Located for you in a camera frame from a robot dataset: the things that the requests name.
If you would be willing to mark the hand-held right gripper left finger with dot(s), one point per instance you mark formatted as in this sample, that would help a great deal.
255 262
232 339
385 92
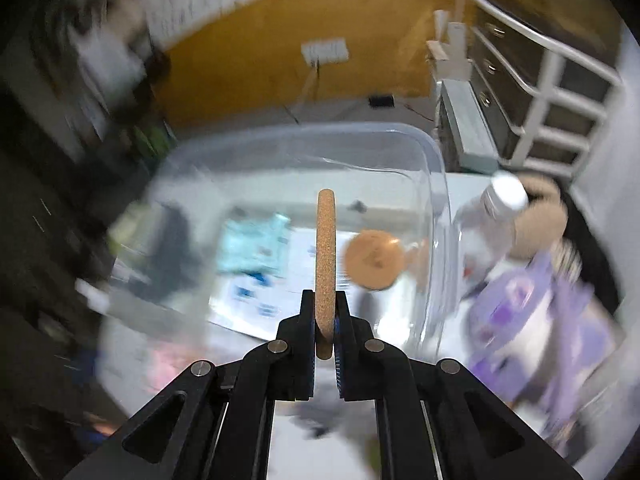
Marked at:
306 350

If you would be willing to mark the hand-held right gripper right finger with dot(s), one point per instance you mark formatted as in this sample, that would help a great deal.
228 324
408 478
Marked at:
345 350

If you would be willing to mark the white pet wipes packet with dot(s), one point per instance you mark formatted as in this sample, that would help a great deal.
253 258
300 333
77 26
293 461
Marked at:
300 260

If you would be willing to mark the brown round coaster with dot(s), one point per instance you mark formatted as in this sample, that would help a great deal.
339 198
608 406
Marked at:
375 260

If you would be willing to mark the panda print cork coaster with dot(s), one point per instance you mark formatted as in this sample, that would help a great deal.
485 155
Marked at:
326 250

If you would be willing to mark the clear plastic storage container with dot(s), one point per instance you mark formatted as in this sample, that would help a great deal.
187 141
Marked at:
300 150

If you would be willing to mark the black box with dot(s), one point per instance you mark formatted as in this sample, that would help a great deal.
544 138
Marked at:
172 255

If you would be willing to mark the purple plush toy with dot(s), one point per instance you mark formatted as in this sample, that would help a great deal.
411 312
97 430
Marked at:
530 320

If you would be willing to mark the clear red label water bottle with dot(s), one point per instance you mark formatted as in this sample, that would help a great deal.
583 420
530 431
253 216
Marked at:
492 220

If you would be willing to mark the beige fuzzy slipper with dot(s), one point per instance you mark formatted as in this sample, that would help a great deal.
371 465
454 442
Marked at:
542 225

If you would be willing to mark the black power adapter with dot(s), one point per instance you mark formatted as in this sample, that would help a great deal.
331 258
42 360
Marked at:
381 102

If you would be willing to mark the green box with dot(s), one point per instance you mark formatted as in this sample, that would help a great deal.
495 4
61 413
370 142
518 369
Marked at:
150 142

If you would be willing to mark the white acrylic stand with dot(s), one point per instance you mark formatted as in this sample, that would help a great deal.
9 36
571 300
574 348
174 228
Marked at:
465 110

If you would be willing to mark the white drawer unit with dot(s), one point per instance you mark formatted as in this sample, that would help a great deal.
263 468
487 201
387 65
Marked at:
530 85

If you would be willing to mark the white tote bag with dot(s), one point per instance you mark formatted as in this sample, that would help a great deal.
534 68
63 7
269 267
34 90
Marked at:
107 75

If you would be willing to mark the white wall outlet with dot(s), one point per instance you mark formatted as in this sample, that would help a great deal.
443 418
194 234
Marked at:
325 51

